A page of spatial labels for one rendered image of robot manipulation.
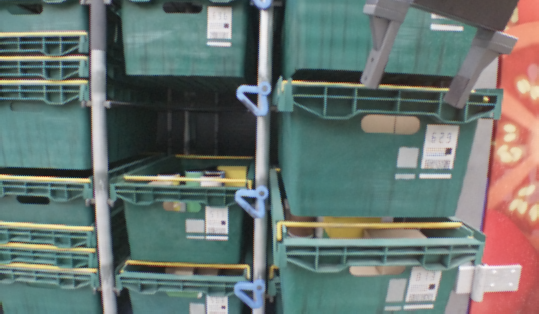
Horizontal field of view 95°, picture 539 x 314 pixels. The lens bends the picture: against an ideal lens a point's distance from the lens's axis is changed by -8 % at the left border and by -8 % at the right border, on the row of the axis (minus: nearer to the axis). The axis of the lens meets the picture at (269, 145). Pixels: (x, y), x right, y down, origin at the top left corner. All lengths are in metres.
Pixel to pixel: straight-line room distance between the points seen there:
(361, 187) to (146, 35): 0.67
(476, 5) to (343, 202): 0.36
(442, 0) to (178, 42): 0.63
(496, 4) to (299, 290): 0.53
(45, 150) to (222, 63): 0.58
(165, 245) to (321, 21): 0.72
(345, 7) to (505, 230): 0.65
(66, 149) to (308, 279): 0.74
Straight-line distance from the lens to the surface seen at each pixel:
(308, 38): 0.51
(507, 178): 0.82
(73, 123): 0.92
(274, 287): 0.87
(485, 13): 0.40
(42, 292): 1.16
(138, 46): 0.85
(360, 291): 0.61
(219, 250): 0.86
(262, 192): 0.72
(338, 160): 0.50
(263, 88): 0.70
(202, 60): 0.79
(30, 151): 1.02
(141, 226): 0.89
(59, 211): 1.00
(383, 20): 0.36
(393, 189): 0.56
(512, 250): 0.90
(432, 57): 0.59
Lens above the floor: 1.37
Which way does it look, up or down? 6 degrees down
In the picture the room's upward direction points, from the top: 2 degrees clockwise
